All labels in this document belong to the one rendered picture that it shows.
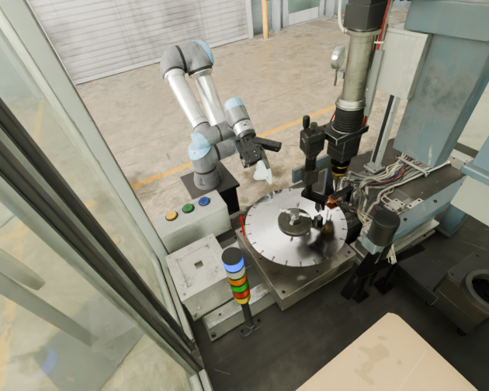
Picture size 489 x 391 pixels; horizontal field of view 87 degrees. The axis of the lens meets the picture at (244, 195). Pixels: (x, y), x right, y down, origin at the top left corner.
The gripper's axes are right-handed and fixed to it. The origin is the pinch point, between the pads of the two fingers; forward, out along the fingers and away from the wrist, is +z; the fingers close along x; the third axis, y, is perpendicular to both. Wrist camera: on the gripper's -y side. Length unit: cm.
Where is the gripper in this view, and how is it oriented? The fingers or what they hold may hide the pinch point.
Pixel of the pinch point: (271, 180)
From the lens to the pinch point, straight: 96.4
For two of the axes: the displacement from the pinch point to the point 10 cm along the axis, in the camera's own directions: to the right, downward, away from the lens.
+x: 1.0, -2.5, -9.6
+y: -9.3, 3.3, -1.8
